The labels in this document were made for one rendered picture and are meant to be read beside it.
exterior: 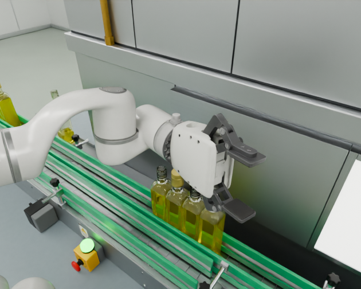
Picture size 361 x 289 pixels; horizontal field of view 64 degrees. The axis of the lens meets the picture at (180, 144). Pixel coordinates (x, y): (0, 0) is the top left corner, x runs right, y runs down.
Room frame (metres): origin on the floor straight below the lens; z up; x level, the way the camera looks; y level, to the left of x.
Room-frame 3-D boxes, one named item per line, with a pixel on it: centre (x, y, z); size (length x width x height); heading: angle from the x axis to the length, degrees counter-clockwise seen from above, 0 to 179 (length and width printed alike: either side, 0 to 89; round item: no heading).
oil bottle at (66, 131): (1.10, 0.53, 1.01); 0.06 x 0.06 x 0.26; 49
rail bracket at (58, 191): (0.68, 0.44, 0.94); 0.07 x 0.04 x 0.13; 143
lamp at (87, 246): (0.56, 0.31, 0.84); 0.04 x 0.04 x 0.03
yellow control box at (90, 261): (0.56, 0.31, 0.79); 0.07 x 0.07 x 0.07; 53
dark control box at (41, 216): (0.73, 0.54, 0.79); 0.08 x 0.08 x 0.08; 53
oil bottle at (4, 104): (1.18, 0.82, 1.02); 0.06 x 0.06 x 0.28; 53
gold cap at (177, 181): (0.57, 0.01, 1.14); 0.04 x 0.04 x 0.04
